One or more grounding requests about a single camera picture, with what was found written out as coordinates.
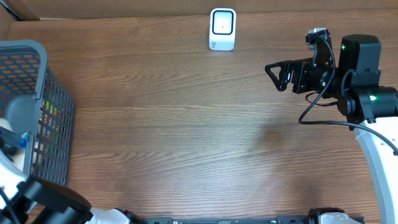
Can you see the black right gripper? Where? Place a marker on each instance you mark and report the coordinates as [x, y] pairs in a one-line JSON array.
[[298, 66]]

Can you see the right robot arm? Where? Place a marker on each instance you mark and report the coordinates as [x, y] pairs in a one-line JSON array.
[[370, 109]]

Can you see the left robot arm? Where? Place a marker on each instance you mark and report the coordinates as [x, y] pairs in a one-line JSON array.
[[20, 193]]

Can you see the white barcode scanner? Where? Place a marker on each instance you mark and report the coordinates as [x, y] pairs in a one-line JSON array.
[[222, 33]]

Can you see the grey plastic mesh basket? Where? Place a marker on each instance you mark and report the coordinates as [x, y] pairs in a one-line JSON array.
[[34, 101]]

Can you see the cardboard back board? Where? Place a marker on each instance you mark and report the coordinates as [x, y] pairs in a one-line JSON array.
[[82, 9]]

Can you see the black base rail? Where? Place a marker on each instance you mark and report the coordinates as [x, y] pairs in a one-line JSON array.
[[315, 215]]

